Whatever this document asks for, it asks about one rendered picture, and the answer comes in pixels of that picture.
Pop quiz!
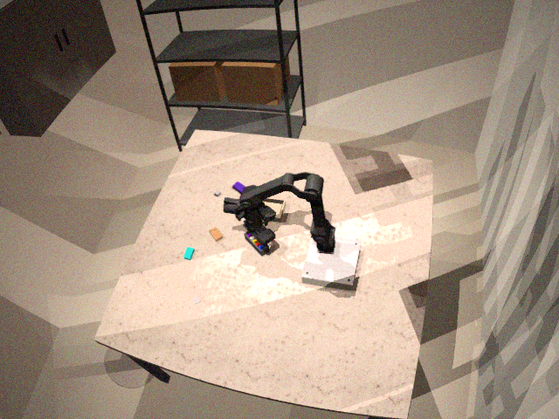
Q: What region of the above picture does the teal block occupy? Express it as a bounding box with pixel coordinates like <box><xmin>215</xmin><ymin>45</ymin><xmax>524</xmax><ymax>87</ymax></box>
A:
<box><xmin>183</xmin><ymin>247</ymin><xmax>195</xmax><ymax>260</ymax></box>

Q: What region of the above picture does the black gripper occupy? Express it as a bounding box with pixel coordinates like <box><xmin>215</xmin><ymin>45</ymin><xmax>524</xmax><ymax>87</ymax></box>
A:
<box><xmin>234</xmin><ymin>211</ymin><xmax>276</xmax><ymax>246</ymax></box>

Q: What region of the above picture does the purple rectangular block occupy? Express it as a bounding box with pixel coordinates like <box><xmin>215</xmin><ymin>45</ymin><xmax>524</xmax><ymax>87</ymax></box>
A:
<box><xmin>232</xmin><ymin>181</ymin><xmax>245</xmax><ymax>193</ymax></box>

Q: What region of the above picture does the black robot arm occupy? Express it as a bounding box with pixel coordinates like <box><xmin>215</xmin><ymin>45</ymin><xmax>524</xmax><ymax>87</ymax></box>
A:
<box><xmin>223</xmin><ymin>171</ymin><xmax>336</xmax><ymax>254</ymax></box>

